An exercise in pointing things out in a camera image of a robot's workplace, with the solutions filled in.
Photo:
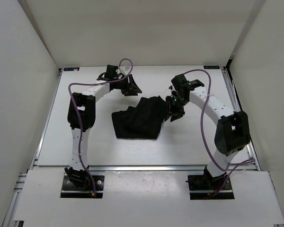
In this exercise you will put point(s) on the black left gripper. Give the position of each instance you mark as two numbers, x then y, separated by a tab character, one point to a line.
130	88

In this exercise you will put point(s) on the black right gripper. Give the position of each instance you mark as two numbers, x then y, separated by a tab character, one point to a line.
176	114

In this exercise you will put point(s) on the black pleated skirt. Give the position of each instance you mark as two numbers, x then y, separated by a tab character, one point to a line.
141	122

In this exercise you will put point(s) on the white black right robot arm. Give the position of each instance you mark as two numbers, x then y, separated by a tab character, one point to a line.
232	128

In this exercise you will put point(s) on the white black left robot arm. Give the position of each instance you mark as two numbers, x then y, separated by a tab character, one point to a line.
82	109

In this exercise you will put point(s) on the blue right corner label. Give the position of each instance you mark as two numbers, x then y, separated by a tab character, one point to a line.
211	67

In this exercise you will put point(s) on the blue corner label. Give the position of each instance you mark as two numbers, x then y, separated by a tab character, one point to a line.
211	67
71	69

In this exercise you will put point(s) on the blue left corner label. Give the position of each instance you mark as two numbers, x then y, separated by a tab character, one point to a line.
71	69

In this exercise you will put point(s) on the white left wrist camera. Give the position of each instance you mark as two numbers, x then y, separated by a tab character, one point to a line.
125	69

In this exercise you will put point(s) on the right side aluminium rail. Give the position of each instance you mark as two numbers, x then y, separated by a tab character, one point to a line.
237	106

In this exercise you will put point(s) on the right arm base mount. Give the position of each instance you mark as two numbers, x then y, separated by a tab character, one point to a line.
206	187

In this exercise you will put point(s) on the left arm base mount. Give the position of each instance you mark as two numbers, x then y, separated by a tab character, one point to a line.
78	184

